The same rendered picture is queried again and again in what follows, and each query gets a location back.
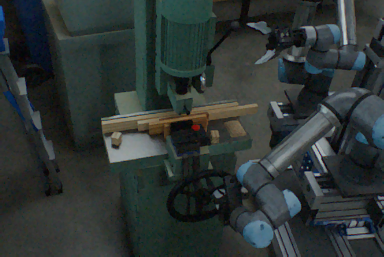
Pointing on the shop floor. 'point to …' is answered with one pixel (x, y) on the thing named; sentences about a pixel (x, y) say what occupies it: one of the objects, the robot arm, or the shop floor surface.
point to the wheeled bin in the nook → (30, 22)
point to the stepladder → (27, 116)
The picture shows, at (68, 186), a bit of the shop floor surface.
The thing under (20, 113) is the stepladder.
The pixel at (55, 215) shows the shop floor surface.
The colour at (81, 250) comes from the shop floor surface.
